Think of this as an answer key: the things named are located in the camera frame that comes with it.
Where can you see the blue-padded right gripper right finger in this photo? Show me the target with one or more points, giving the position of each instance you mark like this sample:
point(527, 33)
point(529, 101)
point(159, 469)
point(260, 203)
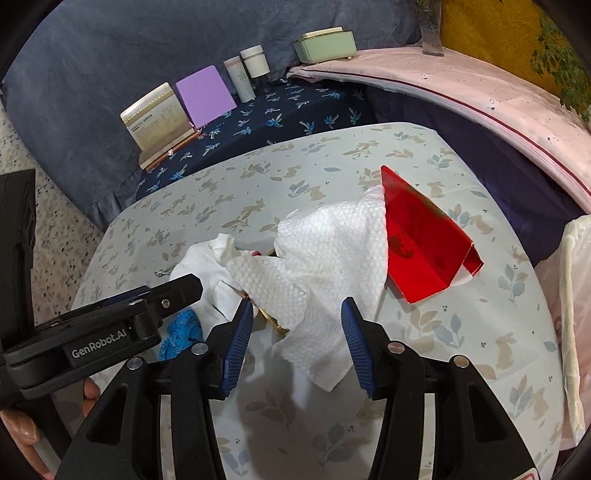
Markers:
point(474, 436)

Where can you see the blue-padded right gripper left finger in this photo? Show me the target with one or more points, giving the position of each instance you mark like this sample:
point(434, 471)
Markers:
point(120, 438)

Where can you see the blue wrapper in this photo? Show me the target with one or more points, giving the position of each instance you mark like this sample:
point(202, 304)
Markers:
point(182, 332)

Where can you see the white tissue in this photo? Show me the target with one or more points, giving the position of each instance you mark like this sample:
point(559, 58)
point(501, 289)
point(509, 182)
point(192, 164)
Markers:
point(221, 297)

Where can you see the red paper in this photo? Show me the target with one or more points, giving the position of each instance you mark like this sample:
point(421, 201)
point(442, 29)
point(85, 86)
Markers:
point(428, 251)

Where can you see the white textured paper towel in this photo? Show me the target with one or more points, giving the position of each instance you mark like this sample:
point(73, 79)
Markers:
point(323, 256)

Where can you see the black gold cigarette box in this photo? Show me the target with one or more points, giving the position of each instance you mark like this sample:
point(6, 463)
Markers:
point(269, 319)

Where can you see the white lined trash bin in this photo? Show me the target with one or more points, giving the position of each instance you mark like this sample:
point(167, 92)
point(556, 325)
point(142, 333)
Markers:
point(565, 278)

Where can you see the person's left hand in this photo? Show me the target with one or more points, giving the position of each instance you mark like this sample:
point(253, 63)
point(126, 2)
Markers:
point(26, 435)

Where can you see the rabbit print light tablecloth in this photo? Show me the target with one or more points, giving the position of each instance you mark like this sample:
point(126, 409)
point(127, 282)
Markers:
point(279, 425)

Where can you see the blue grey backdrop cloth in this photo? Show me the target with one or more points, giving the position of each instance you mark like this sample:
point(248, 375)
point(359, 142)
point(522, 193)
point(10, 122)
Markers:
point(89, 60)

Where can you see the purple notebook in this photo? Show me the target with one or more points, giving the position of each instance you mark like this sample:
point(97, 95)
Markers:
point(205, 96)

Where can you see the pink dotted cloth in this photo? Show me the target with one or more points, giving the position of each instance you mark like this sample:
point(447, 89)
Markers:
point(525, 116)

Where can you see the navy floral cloth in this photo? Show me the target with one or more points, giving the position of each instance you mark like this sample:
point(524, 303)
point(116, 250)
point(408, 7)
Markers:
point(292, 109)

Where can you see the white cosmetic tube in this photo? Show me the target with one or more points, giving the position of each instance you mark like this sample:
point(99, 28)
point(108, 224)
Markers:
point(239, 79)

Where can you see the white cosmetic jar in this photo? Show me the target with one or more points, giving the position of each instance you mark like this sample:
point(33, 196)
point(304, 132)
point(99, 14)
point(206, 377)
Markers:
point(255, 62)

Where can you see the green plant in white pot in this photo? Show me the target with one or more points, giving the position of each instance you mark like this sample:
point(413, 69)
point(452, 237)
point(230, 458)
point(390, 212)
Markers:
point(554, 56)

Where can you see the mustard yellow cloth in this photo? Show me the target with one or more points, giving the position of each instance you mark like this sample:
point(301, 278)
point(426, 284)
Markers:
point(507, 34)

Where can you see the green tissue box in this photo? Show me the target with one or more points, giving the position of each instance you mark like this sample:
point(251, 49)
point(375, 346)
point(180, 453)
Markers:
point(325, 45)

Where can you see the glass vase with pink flowers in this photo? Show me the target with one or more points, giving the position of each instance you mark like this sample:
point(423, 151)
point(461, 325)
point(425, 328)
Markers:
point(429, 18)

